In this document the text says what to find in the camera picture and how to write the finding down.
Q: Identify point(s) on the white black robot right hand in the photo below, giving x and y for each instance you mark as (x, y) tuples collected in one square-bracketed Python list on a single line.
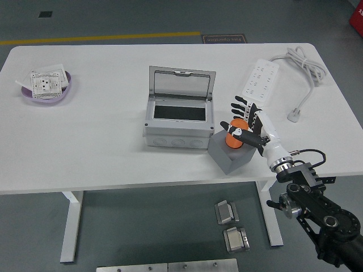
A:
[(272, 139)]

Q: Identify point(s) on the orange cylinder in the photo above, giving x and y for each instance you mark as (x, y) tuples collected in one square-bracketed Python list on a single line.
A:
[(232, 141)]

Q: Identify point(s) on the transparent hinged box lid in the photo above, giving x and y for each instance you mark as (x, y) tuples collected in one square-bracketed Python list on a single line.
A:
[(181, 85)]

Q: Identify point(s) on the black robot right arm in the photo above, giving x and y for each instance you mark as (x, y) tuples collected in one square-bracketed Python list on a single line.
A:
[(306, 175)]

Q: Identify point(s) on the grey cube with round hole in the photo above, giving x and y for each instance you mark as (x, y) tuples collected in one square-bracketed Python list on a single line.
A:
[(224, 158)]

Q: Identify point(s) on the grey plastic junction box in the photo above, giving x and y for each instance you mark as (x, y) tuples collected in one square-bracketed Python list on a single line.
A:
[(175, 133)]

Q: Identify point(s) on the red box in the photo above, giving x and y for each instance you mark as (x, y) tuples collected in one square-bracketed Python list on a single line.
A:
[(356, 14)]

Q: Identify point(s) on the white power strip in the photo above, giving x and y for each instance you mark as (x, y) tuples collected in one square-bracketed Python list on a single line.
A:
[(261, 79)]

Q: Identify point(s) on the silver metal clamp block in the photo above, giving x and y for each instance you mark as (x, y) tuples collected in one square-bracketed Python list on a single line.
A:
[(225, 212), (235, 239)]

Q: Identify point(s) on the white table leg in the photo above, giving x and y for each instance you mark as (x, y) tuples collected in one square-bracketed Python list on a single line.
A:
[(272, 226), (71, 226)]

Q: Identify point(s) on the dark floor sign with lettering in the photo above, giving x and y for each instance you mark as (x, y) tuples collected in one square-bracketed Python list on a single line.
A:
[(224, 39)]

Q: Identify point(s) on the grey metal plate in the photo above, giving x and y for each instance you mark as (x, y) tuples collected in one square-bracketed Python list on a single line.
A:
[(130, 268), (202, 266)]

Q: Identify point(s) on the yellow floor tape line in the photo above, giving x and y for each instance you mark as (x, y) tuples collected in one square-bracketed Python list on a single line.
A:
[(99, 37)]

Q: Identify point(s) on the purple bowl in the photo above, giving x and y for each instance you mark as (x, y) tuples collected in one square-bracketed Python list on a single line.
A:
[(42, 102)]

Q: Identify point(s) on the white printed socket panel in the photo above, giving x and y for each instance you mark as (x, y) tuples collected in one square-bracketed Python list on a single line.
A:
[(45, 85)]

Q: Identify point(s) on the dark square floor hatch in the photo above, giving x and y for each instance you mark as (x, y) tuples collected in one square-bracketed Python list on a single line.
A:
[(45, 14)]

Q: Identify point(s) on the plain white switch plate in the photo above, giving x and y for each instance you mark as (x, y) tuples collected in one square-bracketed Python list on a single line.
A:
[(54, 68)]

